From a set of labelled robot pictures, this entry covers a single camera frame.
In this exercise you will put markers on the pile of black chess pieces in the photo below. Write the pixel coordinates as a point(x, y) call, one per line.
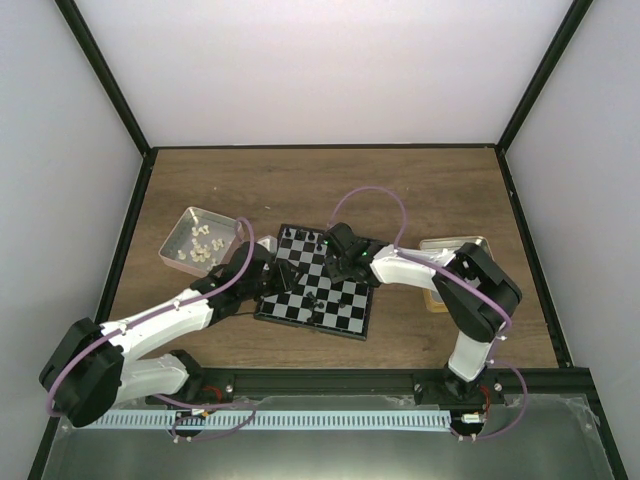
point(328, 312)

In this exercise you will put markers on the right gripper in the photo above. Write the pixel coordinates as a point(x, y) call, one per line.
point(335, 275)

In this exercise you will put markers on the black white chess board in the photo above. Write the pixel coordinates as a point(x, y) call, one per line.
point(293, 308)

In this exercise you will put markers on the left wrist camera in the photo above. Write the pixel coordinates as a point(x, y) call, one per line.
point(270, 243)

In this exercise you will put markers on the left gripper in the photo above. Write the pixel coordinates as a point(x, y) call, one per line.
point(285, 279)

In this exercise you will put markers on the black enclosure frame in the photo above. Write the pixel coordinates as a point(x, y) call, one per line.
point(560, 41)

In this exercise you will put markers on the white chess pieces in tin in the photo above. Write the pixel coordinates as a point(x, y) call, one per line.
point(204, 247)

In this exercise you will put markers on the light blue slotted cable duct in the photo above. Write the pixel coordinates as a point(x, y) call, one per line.
point(403, 420)

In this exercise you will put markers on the pink metal tin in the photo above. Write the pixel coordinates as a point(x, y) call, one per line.
point(229, 229)

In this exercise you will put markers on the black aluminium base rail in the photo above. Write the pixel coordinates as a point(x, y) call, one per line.
point(425, 386)

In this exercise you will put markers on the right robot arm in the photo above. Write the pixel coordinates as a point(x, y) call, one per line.
point(478, 295)

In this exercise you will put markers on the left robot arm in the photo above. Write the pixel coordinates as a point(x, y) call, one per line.
point(97, 366)

